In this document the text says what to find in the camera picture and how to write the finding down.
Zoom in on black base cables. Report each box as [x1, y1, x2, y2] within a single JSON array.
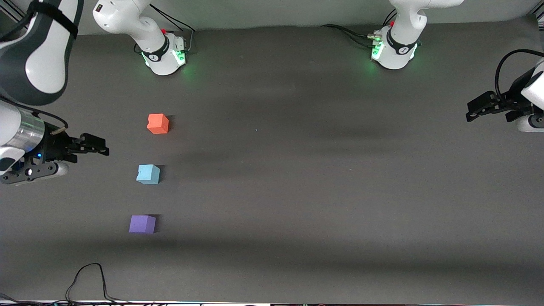
[[150, 4, 198, 54], [321, 8, 398, 48]]

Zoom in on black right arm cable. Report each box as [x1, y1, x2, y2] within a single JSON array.
[[0, 97, 69, 129]]

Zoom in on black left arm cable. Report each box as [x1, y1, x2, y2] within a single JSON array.
[[495, 49, 544, 103]]

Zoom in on purple foam block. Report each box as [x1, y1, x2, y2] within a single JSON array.
[[129, 215, 157, 234]]

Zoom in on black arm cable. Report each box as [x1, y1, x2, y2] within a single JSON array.
[[0, 97, 69, 129], [495, 49, 544, 103]]

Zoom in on looped thin black cable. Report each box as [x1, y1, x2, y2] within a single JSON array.
[[65, 263, 128, 303]]

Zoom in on orange foam block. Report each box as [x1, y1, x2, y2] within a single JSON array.
[[147, 113, 170, 135]]

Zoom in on black right base cables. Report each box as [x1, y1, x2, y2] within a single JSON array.
[[150, 4, 198, 54]]

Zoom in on dark grey table mat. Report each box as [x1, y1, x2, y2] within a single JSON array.
[[0, 15, 544, 304]]

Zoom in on light blue foam block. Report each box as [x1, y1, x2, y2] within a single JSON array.
[[136, 164, 161, 185]]

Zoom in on aluminium frame rail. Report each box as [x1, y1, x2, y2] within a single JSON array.
[[0, 0, 27, 23]]

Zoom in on black left base cables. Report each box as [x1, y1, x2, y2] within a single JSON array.
[[321, 8, 398, 48]]

